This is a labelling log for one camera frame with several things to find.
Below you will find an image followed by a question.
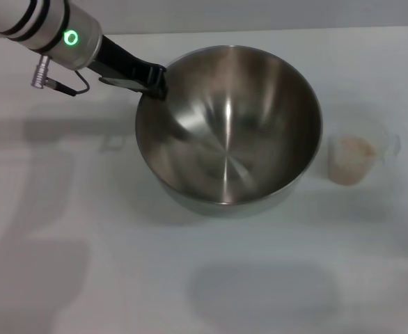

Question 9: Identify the uncooked rice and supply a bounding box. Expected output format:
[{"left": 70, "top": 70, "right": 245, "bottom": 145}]
[{"left": 329, "top": 134, "right": 377, "bottom": 185}]

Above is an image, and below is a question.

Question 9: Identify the clear plastic measuring cup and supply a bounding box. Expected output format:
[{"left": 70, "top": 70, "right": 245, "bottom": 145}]
[{"left": 327, "top": 120, "right": 402, "bottom": 187}]

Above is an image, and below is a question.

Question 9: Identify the silver plug with black cable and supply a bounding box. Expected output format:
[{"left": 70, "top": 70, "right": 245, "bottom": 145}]
[{"left": 29, "top": 54, "right": 89, "bottom": 97}]

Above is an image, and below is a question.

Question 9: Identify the stainless steel mixing bowl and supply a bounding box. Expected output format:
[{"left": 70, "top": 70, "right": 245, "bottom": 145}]
[{"left": 134, "top": 44, "right": 323, "bottom": 217}]

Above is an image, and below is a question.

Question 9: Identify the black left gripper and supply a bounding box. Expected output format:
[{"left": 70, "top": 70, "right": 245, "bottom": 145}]
[{"left": 84, "top": 33, "right": 169, "bottom": 102}]

